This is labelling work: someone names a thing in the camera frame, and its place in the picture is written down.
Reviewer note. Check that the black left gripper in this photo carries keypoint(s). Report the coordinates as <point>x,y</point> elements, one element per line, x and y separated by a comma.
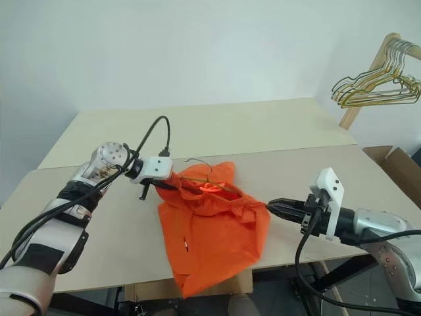
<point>154,182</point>

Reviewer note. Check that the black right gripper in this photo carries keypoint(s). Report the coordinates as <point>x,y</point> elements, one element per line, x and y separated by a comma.
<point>310,202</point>

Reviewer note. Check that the orange shorts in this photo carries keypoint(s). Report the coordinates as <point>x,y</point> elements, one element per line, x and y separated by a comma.
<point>217,237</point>

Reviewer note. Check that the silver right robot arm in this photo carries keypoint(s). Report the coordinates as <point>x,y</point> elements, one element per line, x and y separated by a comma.
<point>388,230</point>

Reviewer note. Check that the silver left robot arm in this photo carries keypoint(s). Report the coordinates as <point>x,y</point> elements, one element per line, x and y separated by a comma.
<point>65,210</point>

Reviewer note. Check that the brown cardboard sheet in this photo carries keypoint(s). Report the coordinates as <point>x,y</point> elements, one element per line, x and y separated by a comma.
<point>115,237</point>

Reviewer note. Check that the wooden stick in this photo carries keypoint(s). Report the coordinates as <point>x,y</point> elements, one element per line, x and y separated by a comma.
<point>335,293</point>

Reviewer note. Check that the beige rounded shape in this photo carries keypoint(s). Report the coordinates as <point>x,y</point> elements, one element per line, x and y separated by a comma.
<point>243,306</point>

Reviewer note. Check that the wooden clothes rack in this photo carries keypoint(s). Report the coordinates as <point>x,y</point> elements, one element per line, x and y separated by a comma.
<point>350,116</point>

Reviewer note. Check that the brown cardboard box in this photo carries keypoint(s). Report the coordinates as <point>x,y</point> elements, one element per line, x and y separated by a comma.
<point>398,164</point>

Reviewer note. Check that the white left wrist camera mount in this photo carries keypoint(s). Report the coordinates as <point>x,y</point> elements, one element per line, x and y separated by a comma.
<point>158,168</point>

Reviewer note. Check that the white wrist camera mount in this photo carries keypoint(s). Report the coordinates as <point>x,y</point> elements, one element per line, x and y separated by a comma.
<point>158,168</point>
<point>332,187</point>

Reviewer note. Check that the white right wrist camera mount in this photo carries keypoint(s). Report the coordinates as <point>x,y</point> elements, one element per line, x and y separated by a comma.
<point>332,187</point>

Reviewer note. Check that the black metal table frame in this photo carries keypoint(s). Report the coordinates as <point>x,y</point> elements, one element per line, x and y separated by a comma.
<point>342,276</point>

